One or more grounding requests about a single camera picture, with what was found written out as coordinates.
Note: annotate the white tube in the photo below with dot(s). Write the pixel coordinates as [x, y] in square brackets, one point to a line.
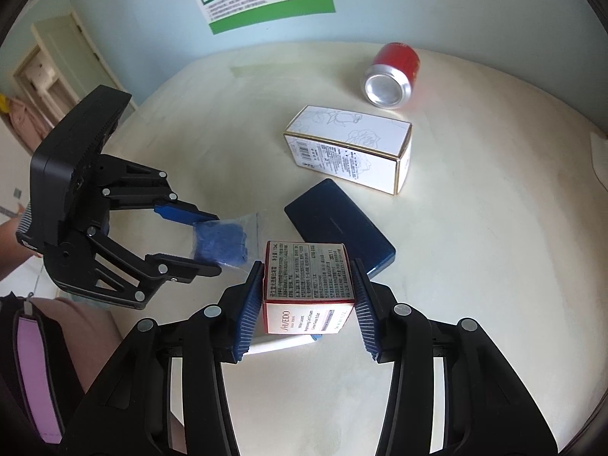
[280, 344]

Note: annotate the dark blue case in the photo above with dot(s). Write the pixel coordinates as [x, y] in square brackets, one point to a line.
[332, 218]

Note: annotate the white floral carton box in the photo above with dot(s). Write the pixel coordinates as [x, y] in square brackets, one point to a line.
[351, 152]

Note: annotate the plastic bag of blue pieces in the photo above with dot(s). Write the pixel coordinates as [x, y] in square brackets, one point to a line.
[221, 242]

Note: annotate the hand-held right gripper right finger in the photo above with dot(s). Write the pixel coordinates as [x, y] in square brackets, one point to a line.
[365, 313]

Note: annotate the red drink can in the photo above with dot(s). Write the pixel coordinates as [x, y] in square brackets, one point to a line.
[396, 64]

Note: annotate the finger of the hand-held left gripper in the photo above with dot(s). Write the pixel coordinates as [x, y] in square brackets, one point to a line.
[190, 268]
[175, 213]

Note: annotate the light green door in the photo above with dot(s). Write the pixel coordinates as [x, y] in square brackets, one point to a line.
[61, 71]

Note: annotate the pink hanging garment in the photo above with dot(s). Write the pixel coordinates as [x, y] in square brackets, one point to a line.
[26, 121]

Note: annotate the white desk lamp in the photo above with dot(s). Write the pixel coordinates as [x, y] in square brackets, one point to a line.
[601, 154]

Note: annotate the person's left hand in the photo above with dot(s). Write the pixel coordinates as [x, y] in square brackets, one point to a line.
[12, 247]

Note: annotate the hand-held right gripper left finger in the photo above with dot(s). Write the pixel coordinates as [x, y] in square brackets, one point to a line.
[249, 313]

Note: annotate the small red and white box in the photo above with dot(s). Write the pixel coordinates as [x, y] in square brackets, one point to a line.
[308, 275]

